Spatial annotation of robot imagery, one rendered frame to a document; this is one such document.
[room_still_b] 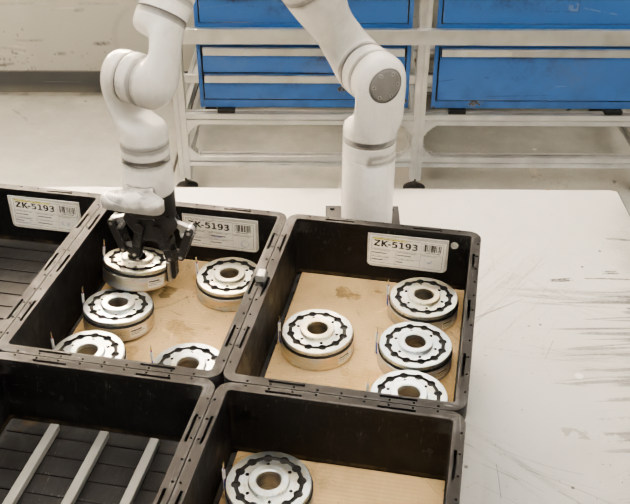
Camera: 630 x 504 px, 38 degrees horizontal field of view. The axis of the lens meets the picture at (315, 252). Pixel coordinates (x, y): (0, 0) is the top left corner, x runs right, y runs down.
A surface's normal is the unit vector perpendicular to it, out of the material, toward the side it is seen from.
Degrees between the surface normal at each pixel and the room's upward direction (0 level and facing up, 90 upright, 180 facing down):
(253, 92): 90
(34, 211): 90
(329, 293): 0
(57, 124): 0
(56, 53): 90
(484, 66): 90
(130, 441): 0
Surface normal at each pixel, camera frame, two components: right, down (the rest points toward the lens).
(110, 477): 0.00, -0.83
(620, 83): -0.01, 0.55
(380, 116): 0.38, 0.56
